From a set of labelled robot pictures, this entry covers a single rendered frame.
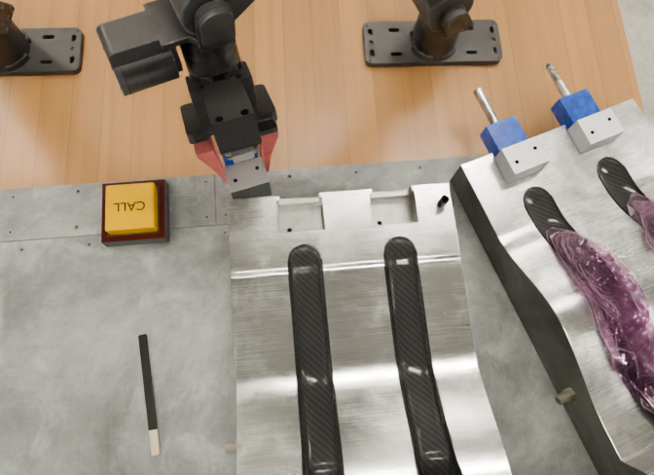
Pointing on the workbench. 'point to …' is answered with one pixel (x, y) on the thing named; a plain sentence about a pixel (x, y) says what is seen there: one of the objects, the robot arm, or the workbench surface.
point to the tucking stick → (149, 395)
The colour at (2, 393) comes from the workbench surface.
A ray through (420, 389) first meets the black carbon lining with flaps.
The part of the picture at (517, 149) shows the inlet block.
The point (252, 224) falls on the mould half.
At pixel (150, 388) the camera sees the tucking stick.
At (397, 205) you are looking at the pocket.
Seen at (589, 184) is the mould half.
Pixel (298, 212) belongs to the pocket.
